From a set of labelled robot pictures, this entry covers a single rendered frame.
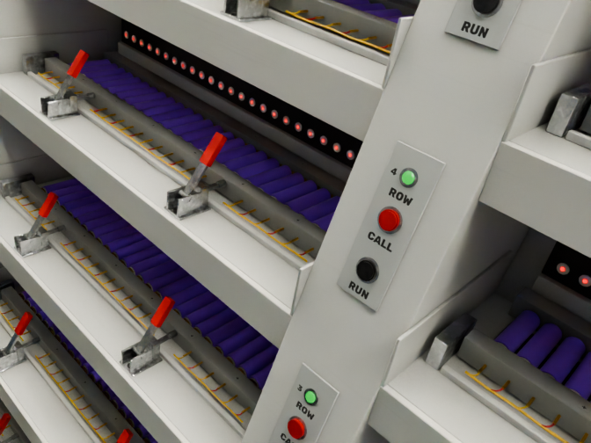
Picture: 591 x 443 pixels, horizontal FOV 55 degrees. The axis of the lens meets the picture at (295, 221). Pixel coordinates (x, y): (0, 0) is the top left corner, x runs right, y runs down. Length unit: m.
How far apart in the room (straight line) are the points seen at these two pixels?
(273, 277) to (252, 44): 0.21
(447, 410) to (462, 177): 0.17
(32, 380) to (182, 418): 0.36
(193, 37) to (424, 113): 0.26
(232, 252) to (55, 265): 0.36
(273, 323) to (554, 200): 0.25
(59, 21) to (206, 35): 0.42
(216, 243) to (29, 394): 0.47
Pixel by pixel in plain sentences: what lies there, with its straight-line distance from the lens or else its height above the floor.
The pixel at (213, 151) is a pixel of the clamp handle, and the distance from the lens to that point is 0.58.
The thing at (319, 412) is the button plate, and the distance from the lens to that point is 0.49.
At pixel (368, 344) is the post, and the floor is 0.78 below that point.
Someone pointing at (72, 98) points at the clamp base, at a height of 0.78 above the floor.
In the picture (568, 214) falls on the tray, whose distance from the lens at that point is 0.38.
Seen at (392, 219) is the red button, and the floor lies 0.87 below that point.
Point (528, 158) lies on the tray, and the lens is 0.38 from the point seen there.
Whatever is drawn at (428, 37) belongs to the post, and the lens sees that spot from 0.41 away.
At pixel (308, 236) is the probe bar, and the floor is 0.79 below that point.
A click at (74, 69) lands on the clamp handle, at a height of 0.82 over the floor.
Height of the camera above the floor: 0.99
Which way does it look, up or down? 20 degrees down
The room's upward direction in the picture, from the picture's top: 21 degrees clockwise
